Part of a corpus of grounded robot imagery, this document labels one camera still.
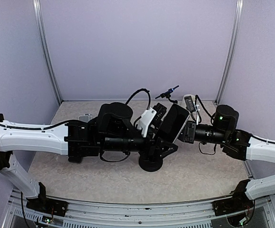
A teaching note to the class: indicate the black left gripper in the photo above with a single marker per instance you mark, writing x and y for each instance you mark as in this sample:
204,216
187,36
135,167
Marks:
157,147

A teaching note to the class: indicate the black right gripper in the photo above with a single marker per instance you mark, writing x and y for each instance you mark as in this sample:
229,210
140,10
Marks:
190,137

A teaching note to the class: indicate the black smartphone with silver edge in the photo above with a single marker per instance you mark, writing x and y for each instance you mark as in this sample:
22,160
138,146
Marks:
173,123

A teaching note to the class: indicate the black telescopic phone stand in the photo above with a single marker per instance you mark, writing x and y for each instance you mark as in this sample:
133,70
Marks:
150,163

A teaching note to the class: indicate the black stand holding blue phone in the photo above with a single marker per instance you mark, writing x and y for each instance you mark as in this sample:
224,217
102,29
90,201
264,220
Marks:
167,96

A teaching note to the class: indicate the grey white folding phone stand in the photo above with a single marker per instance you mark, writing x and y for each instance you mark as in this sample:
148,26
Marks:
85,118

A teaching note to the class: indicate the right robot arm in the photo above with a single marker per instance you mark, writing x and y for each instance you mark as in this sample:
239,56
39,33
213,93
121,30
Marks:
237,144

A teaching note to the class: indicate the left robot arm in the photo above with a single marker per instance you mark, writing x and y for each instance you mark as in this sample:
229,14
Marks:
111,130

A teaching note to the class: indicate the cream ceramic mug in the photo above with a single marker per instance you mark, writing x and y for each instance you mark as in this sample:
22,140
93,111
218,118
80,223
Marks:
183,103

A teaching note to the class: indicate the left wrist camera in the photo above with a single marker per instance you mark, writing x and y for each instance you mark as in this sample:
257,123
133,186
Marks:
151,116

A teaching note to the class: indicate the front aluminium rail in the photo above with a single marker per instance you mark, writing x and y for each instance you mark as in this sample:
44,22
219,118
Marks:
84,214

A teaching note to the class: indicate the right aluminium frame post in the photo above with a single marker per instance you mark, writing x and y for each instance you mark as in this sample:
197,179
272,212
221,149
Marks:
231,50

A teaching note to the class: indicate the aluminium frame post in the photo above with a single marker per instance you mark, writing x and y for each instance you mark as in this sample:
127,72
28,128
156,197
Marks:
45,50
231,50

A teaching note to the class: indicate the left aluminium frame post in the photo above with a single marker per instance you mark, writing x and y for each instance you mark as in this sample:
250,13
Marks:
45,50

